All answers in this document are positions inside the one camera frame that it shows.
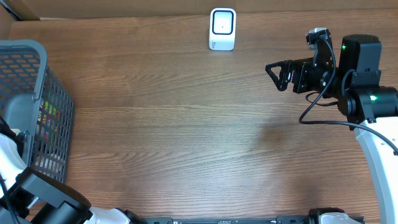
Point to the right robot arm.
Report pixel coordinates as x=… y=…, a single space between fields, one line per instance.
x=370 y=108

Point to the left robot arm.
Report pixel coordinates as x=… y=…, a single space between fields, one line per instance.
x=29 y=196

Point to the white barcode scanner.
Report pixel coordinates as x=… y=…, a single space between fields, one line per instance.
x=222 y=32

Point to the grey plastic mesh basket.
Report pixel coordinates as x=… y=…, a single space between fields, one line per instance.
x=34 y=101

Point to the cardboard back board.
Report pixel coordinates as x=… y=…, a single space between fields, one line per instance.
x=84 y=9

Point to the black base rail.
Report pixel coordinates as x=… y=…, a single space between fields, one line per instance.
x=315 y=215

